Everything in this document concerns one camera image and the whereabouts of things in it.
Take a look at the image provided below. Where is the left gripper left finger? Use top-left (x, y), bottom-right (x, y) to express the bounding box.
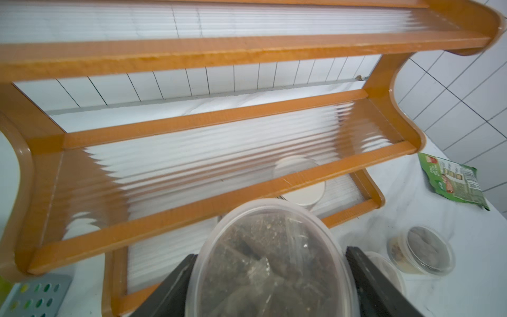
top-left (130, 254), bottom-right (198, 317)

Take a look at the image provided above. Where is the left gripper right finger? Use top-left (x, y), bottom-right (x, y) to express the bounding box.
top-left (345, 246), bottom-right (423, 317)

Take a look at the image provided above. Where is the red label seed jar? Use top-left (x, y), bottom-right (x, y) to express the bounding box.
top-left (365, 251), bottom-right (406, 295)

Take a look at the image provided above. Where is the yellow label seed jar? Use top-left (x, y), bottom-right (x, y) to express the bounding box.
top-left (387, 225), bottom-right (456, 277)

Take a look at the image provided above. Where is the small red jar shelf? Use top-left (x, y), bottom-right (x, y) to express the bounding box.
top-left (185, 198), bottom-right (360, 316)

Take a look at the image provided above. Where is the white lidded glass jar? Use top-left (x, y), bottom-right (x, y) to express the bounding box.
top-left (273, 155), bottom-right (326, 209)

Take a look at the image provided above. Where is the wooden three-tier shelf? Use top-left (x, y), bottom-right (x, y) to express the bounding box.
top-left (1, 1), bottom-right (506, 316)

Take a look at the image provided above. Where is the blue plastic basket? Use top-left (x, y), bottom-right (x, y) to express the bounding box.
top-left (1, 273), bottom-right (73, 317)

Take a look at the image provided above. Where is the green snack packet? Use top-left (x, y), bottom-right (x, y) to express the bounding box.
top-left (417, 153), bottom-right (491, 211)

